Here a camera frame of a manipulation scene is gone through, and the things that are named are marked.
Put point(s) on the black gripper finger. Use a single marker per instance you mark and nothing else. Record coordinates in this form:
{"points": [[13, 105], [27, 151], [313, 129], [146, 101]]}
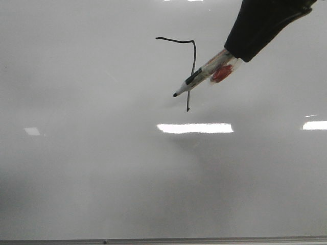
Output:
{"points": [[258, 22]]}

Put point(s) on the white marker with black tip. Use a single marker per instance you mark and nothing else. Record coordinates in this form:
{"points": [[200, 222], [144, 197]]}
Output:
{"points": [[205, 71]]}

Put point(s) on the red tape wad on marker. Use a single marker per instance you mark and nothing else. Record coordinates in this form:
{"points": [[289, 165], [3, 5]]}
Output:
{"points": [[225, 70]]}

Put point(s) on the white whiteboard with aluminium frame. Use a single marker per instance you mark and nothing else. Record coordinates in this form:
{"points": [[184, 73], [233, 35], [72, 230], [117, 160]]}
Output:
{"points": [[94, 145]]}

